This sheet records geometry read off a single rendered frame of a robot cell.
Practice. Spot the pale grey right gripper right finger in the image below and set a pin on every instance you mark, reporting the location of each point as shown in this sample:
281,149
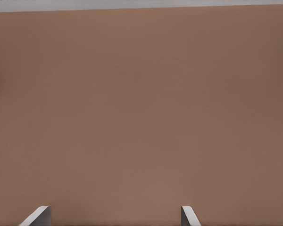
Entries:
188,217

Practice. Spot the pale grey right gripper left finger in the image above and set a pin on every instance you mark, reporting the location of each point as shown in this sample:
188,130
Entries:
39,217

